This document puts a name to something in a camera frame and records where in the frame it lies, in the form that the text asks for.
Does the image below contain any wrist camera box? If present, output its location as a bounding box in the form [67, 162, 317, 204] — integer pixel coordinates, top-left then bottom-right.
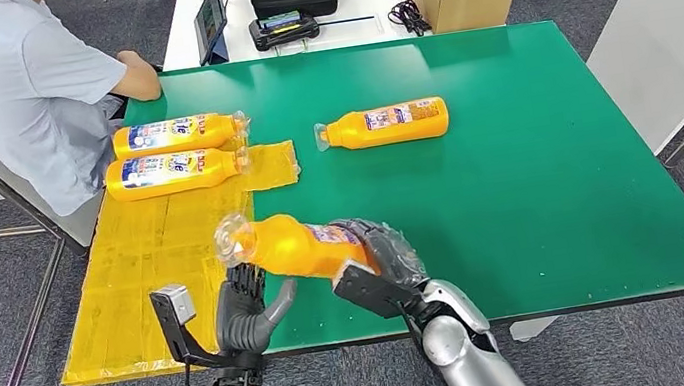
[147, 273, 261, 382]
[329, 250, 428, 327]

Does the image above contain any white table foot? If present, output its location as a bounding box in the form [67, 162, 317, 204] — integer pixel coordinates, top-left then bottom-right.
[508, 316, 564, 344]

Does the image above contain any black tablet on stand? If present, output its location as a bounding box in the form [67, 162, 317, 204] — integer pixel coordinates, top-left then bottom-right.
[191, 0, 235, 67]

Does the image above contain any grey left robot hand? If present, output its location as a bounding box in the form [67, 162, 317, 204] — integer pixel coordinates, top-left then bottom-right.
[206, 254, 307, 361]

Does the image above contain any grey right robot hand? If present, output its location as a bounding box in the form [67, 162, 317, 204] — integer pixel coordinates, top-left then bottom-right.
[329, 209, 430, 300]

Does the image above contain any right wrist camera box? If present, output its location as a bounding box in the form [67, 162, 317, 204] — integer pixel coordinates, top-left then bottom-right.
[329, 250, 428, 327]

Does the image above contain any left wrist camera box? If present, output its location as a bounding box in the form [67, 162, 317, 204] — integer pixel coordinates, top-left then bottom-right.
[147, 273, 261, 382]

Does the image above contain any orange detergent bottle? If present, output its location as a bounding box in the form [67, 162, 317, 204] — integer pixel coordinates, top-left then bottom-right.
[102, 141, 255, 207]
[311, 94, 453, 156]
[110, 107, 254, 164]
[210, 194, 382, 297]

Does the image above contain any black coiled cable bundle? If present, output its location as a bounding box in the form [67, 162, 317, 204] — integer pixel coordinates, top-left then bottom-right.
[385, 0, 435, 42]

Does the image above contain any thin black pen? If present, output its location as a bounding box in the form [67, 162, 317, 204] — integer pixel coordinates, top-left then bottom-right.
[319, 14, 377, 27]

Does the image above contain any black handheld controller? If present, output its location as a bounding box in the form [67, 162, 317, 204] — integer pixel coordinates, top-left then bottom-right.
[247, 7, 323, 54]

